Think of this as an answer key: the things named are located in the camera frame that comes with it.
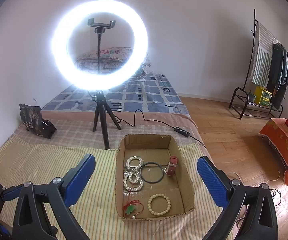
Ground cardboard box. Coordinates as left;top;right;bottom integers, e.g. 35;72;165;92
115;134;196;221

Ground black snack bag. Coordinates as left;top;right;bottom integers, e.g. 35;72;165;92
19;104;57;139

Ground small clear earring packet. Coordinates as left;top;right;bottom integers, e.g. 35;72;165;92
123;191;142;197

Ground ring light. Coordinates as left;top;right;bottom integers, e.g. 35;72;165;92
50;0;148;91

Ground cable inline switch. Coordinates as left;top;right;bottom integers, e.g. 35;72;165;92
174;127;190;138

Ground green jade red-cord pendant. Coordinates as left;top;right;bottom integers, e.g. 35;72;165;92
123;199;144;216

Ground white multi-strand pearl necklace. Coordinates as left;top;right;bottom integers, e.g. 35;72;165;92
122;155;145;192

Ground black power cable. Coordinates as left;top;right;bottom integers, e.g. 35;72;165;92
114;109;207;149

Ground black phone holder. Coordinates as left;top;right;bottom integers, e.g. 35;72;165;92
88;18;116;74

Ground orange cloth covered stool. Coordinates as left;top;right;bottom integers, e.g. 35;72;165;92
258;118;288;185

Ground folded floral quilt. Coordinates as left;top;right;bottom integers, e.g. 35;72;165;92
75;47;151;78

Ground striped yellow bed sheet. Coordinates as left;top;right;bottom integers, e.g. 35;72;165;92
0;135;221;239

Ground black tripod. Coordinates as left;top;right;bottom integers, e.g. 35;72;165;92
92;91;121;150

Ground blue bangle bracelet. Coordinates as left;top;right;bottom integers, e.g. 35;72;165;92
140;161;165;184

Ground dark hanging clothes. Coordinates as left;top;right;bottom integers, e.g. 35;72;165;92
266;43;288;109

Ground yellow box on rack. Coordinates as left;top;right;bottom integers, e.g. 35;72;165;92
254;86;272;106

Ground blue patterned mattress cover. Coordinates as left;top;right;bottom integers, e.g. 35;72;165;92
42;73;189;116

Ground striped hanging cloth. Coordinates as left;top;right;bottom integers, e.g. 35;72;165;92
250;22;273;88

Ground loose wires on floor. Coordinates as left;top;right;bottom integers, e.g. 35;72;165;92
229;169;288;208

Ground large cream bead bracelet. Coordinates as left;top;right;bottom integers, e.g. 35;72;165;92
147;193;172;216

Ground red strap wristwatch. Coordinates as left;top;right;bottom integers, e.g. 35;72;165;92
165;155;178;177

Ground black clothes rack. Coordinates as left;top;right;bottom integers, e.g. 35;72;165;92
228;11;288;120

